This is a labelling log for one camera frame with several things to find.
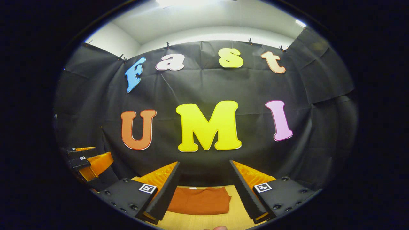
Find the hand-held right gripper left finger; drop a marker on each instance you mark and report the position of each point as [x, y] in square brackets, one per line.
[166, 195]

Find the rust orange button shirt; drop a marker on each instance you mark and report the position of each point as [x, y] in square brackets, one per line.
[198, 201]

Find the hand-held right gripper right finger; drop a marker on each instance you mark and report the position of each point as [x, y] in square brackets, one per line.
[244, 191]

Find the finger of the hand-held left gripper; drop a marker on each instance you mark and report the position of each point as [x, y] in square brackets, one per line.
[68, 150]
[80, 163]

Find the black backdrop cloth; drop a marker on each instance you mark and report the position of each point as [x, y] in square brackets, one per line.
[204, 89]

